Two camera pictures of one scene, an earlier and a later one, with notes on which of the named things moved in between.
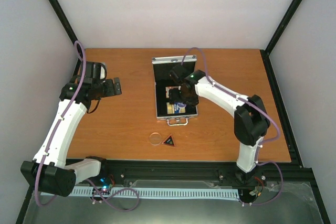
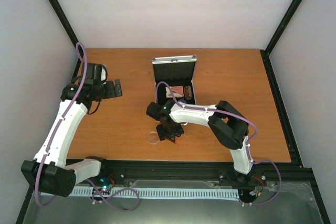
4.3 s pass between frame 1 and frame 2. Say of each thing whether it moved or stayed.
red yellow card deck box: stayed
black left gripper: stayed
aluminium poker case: stayed
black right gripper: moved
